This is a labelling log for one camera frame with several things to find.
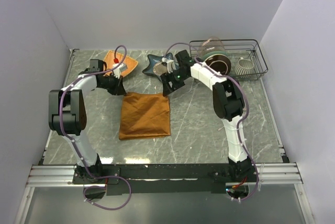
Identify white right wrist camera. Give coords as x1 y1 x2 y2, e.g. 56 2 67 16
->
162 57 176 73

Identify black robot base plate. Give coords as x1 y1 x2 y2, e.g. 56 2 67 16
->
72 163 256 196

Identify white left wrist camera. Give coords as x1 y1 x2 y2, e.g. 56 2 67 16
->
112 63 127 78

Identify orange woven triangular tray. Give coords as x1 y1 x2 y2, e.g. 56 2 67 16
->
104 50 138 77

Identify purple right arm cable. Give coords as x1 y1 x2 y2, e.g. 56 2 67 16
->
166 42 260 204

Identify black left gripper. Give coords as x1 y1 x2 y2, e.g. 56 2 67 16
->
99 72 127 96

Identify clear glass jar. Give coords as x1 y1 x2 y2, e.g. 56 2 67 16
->
199 37 226 58

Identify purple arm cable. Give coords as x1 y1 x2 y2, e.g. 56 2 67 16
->
166 42 260 204
59 45 132 211

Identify black wire dish rack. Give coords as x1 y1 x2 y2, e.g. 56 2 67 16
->
189 39 269 81

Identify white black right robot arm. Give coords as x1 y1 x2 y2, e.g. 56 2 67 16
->
160 50 253 182

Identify striped ceramic mug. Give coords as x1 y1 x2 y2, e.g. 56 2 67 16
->
234 58 254 75

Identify orange cloth napkin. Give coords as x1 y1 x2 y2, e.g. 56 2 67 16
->
119 92 171 140

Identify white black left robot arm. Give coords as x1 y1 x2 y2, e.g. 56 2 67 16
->
48 60 127 183

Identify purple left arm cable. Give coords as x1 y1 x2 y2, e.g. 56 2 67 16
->
59 45 132 211

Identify stacked ceramic plates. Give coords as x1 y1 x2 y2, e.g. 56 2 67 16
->
202 51 231 75

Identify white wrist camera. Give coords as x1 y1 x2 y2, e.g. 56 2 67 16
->
112 63 127 78
162 57 176 73

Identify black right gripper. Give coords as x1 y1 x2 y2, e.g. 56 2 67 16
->
161 69 190 97

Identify blue star-shaped dish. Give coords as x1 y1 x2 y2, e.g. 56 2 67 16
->
142 53 179 82

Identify aluminium frame rail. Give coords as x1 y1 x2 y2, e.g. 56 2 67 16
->
26 163 303 187

